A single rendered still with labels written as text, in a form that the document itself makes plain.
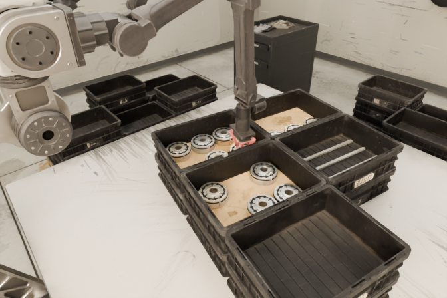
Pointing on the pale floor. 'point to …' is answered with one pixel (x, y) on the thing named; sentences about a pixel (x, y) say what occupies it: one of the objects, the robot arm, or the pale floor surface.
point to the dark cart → (285, 54)
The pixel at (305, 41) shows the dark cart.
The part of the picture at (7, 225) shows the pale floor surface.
